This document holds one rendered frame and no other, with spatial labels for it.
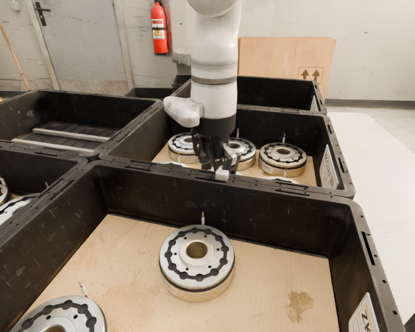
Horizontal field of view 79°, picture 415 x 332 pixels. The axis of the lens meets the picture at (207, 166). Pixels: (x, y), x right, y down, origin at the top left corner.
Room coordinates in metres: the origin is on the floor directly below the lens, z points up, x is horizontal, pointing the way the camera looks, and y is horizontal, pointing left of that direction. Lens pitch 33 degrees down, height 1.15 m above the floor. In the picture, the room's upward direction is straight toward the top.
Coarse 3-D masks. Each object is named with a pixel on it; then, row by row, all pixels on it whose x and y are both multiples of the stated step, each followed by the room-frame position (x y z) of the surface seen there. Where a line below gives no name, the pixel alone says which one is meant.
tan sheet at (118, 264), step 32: (128, 224) 0.30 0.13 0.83; (96, 256) 0.24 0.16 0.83; (128, 256) 0.24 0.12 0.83; (256, 256) 0.24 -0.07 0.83; (288, 256) 0.24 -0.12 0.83; (64, 288) 0.19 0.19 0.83; (96, 288) 0.19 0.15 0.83; (128, 288) 0.19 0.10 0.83; (160, 288) 0.19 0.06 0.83; (256, 288) 0.19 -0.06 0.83; (288, 288) 0.19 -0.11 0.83; (320, 288) 0.19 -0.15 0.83; (128, 320) 0.15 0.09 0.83; (160, 320) 0.15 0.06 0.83; (192, 320) 0.15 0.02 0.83; (224, 320) 0.15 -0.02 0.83; (256, 320) 0.15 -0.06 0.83; (288, 320) 0.15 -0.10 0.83; (320, 320) 0.15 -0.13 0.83
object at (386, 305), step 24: (96, 168) 0.33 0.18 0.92; (120, 168) 0.33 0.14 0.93; (144, 168) 0.33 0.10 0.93; (264, 192) 0.27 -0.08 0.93; (288, 192) 0.27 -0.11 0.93; (312, 192) 0.27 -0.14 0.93; (24, 216) 0.22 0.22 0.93; (360, 216) 0.22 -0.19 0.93; (0, 240) 0.18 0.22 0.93; (360, 240) 0.18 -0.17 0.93; (384, 288) 0.13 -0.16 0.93; (384, 312) 0.11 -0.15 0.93
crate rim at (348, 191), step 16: (256, 112) 0.57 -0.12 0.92; (272, 112) 0.56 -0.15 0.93; (288, 112) 0.56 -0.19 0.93; (112, 144) 0.40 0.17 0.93; (336, 144) 0.40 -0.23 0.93; (112, 160) 0.35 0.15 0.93; (128, 160) 0.35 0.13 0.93; (336, 160) 0.35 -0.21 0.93; (208, 176) 0.31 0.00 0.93; (240, 176) 0.30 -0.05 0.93; (320, 192) 0.27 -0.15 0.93; (336, 192) 0.27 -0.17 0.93; (352, 192) 0.27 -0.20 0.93
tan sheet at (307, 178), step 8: (160, 152) 0.54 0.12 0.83; (168, 152) 0.54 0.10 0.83; (256, 152) 0.54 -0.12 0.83; (152, 160) 0.51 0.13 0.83; (160, 160) 0.51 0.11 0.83; (168, 160) 0.51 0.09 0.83; (256, 160) 0.51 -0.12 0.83; (312, 160) 0.51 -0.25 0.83; (248, 168) 0.47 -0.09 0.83; (256, 168) 0.47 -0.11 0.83; (312, 168) 0.47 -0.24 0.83; (248, 176) 0.44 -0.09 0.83; (256, 176) 0.44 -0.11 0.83; (264, 176) 0.44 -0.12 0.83; (272, 176) 0.44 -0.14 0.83; (304, 176) 0.44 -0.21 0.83; (312, 176) 0.44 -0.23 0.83; (312, 184) 0.41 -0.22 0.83
